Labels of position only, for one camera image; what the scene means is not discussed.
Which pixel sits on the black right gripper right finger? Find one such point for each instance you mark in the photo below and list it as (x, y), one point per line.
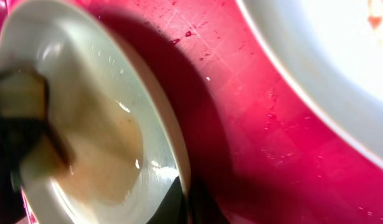
(203, 207)

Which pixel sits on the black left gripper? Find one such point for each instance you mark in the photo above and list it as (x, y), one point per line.
(23, 105)

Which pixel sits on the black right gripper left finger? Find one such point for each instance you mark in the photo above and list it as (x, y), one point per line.
(172, 209)

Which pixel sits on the green yellow sponge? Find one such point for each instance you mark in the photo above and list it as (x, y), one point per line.
(50, 156)

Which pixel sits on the white plate bottom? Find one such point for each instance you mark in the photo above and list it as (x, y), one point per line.
(109, 109)

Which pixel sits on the white plate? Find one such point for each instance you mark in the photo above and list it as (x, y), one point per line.
(109, 109)
(331, 54)

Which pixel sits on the red plastic tray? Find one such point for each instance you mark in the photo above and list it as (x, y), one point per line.
(263, 154)

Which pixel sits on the white plate top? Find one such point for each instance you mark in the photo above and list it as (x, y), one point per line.
(331, 54)

